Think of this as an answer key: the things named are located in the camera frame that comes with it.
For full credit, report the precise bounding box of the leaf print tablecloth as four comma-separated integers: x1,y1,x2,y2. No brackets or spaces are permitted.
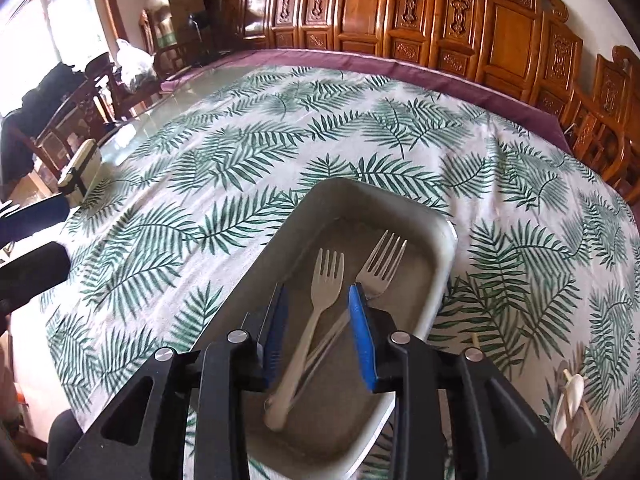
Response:
45,66,640,480

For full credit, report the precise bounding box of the window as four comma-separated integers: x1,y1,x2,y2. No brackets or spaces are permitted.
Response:
0,0,110,116

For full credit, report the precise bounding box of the black garment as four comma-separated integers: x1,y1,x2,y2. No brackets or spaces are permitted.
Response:
0,62,88,186

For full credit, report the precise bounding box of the white rectangular tray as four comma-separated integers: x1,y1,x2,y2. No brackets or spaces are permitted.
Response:
197,177,459,480

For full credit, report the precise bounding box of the dark blue padded object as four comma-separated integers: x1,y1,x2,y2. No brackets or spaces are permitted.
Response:
0,194,72,245

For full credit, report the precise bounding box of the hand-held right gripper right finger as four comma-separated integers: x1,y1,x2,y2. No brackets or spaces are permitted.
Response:
347,282,583,480

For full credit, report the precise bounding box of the black rounded object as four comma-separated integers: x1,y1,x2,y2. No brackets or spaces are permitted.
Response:
0,241,71,313

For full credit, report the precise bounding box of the person's black trouser leg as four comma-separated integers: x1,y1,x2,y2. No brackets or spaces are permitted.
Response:
46,409,90,480

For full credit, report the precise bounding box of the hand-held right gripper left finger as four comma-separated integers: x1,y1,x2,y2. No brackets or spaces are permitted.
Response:
50,284,291,480

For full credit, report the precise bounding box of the white plastic fork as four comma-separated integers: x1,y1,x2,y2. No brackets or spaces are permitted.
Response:
263,248,346,432

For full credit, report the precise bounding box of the dark wooden chair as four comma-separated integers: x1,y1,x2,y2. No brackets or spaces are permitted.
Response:
30,57,163,161

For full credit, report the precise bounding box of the metal fork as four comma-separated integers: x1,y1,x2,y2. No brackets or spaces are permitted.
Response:
287,230,408,401

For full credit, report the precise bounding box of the white box with black strap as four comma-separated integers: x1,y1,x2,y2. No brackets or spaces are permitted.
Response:
56,139,101,207

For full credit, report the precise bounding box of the clear plastic bag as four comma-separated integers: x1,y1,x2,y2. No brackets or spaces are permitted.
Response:
114,38,157,93

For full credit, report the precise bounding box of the brown cardboard box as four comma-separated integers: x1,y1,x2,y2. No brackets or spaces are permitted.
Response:
169,0,207,38

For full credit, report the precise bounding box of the plain white spoon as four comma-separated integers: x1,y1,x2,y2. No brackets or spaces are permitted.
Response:
552,374,586,441

